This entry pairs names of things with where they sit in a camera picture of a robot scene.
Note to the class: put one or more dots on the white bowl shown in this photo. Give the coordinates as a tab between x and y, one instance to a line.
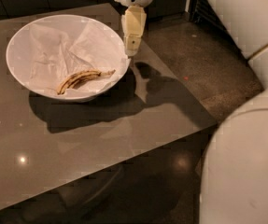
19	51

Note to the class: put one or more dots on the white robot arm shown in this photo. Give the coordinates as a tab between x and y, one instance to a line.
234	187

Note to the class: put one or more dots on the dark appliance with vent grille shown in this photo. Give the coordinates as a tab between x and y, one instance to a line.
200	10

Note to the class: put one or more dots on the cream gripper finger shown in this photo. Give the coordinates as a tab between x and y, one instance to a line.
133	24

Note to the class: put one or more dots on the brown spotted banana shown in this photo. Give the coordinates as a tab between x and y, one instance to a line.
79	77

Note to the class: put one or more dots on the white crumpled paper liner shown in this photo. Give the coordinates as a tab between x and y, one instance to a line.
84	45

